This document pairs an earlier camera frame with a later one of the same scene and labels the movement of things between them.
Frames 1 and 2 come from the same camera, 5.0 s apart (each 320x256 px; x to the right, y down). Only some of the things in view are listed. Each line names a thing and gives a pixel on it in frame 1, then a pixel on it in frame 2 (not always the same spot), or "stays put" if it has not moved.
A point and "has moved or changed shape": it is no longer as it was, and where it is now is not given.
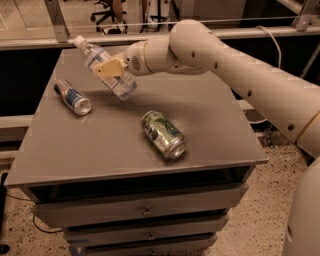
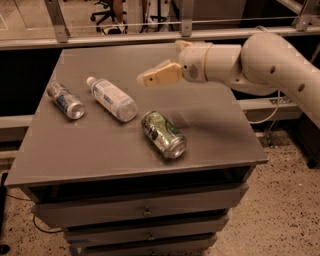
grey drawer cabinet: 156,174 stays put
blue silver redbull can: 77,102 has moved or changed shape
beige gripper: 134,59 -> 192,62
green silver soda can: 166,138 stays put
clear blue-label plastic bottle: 124,86 -> 117,101
